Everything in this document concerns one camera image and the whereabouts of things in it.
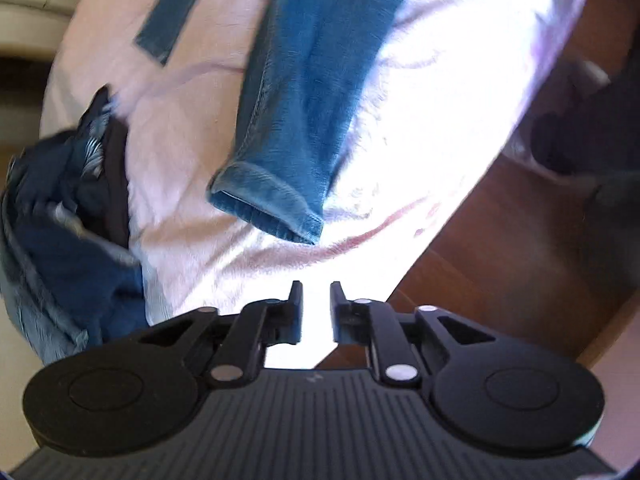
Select blue jeans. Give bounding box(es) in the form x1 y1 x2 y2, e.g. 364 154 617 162
134 0 421 247

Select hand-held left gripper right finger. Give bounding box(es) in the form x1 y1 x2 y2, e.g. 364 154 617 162
330 281 501 390

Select dark navy garment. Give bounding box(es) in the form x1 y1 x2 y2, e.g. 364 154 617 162
10 85 148 356

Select black garment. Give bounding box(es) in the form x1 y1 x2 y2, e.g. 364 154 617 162
97 115 132 250

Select light blue denim garment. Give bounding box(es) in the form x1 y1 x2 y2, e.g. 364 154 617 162
0 160 91 367

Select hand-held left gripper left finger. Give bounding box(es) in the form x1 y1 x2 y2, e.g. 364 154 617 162
137 281 305 390

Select pale pink bed sheet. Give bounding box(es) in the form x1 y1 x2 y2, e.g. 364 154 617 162
39 0 601 368

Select dark blurred object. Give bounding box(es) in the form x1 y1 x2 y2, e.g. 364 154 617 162
530 57 640 281

